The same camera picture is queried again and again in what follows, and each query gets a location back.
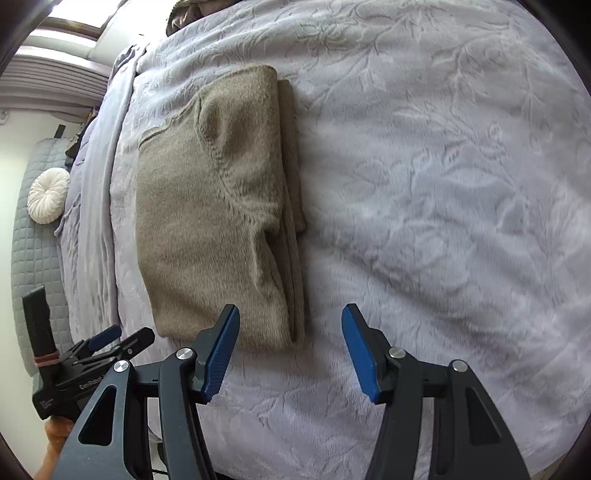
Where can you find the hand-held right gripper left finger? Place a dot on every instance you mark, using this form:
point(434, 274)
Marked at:
point(221, 355)

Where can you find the lavender embossed blanket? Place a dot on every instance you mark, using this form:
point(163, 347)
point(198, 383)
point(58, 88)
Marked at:
point(438, 184)

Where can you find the grey duvet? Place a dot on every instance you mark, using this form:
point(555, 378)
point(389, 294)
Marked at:
point(97, 161)

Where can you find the grey quilted headboard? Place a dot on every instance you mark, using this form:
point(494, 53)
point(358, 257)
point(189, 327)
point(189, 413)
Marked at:
point(37, 258)

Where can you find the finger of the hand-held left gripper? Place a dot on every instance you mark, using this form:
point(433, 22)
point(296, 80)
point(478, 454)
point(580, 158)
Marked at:
point(104, 338)
point(136, 340)

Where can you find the white window blind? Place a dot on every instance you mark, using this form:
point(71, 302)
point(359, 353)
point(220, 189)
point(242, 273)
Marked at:
point(51, 83)

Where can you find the white round cushion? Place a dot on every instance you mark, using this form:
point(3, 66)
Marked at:
point(48, 196)

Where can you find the taupe knitted sweater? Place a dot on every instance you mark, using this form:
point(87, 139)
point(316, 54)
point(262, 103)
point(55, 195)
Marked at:
point(194, 207)

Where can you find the person's left hand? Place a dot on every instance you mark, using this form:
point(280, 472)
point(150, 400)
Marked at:
point(57, 434)

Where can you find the brown cloth pile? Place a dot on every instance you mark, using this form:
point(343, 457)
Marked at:
point(182, 16)

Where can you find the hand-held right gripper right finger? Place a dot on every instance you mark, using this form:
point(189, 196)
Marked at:
point(360, 355)

